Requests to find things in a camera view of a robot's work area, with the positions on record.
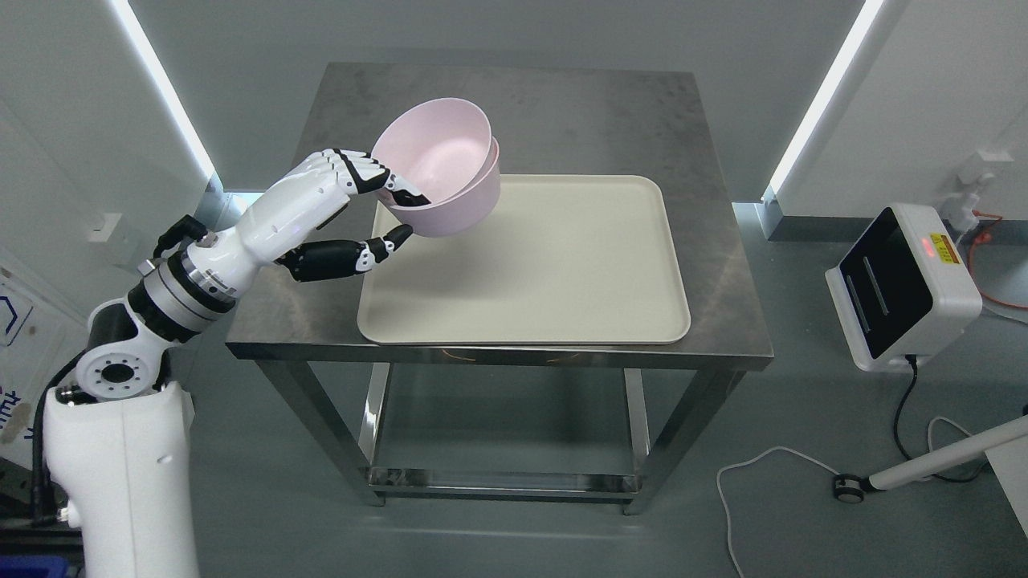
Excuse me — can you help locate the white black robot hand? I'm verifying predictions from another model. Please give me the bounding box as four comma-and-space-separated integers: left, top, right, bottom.
188, 148, 430, 292

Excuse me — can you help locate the pink bowl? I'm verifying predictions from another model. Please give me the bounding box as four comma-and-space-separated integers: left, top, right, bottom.
377, 138, 502, 238
371, 96, 492, 208

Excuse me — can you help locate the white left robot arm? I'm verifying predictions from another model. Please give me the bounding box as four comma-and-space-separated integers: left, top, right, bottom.
31, 216, 235, 577

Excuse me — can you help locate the white printed sign board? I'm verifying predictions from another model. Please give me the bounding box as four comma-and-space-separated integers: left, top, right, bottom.
1, 259, 87, 470

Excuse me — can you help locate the beige plastic tray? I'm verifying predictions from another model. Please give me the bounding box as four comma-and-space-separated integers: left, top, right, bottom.
357, 175, 691, 345

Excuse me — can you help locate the stainless steel table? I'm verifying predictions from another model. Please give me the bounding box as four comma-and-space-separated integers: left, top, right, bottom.
227, 63, 773, 515

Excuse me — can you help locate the white wheeled stand leg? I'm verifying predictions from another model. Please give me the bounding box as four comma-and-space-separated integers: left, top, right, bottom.
832, 416, 1027, 503

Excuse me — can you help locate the white black box device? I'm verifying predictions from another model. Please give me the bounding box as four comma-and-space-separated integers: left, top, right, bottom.
825, 202, 983, 372

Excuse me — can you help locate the white floor cable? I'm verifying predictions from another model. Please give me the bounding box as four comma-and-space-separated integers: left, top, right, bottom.
715, 416, 972, 578

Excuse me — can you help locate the black power cable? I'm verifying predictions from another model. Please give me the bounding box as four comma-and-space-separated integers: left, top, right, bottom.
891, 355, 989, 482

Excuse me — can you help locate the white wall socket plug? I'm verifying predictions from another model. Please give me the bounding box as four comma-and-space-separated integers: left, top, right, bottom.
940, 149, 1013, 234

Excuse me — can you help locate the red cable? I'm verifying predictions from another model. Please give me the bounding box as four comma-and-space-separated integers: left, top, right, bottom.
966, 213, 1028, 312

